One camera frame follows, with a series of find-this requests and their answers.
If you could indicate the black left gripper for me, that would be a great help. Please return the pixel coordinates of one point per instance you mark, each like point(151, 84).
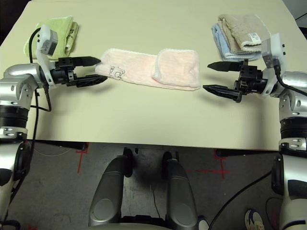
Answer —
point(60, 73)

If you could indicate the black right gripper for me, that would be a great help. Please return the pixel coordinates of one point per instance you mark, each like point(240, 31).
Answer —
point(250, 79)

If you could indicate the pink towel with duck embroidery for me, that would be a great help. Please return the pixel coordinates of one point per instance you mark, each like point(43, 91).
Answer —
point(144, 69)

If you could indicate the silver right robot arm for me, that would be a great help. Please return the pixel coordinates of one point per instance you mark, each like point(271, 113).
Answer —
point(292, 115)

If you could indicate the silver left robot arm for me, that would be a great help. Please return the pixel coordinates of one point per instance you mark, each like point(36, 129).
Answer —
point(19, 79)

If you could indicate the folded light blue towel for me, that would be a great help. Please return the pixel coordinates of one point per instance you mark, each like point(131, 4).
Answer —
point(220, 40)

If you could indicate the folded beige towel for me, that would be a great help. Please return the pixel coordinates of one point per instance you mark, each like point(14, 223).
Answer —
point(242, 28)

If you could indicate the folded green towel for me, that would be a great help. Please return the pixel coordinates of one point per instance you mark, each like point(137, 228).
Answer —
point(57, 26)

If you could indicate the silver right robot leg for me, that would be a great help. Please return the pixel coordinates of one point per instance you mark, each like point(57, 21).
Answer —
point(180, 191)

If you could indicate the silver robot leg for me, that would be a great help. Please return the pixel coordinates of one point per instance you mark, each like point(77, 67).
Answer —
point(180, 191)
point(108, 191)

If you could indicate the silver left robot leg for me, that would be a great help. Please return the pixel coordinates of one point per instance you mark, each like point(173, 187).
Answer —
point(108, 191)

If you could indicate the white sneaker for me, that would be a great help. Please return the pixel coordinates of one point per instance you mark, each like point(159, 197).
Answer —
point(203, 223)
point(254, 219)

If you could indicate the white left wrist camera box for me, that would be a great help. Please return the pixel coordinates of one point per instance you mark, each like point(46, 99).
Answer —
point(48, 40)

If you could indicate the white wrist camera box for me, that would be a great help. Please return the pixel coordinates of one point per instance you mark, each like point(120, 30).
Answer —
point(48, 40)
point(275, 48)

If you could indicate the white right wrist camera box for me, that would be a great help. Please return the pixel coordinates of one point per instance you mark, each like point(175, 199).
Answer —
point(275, 48)

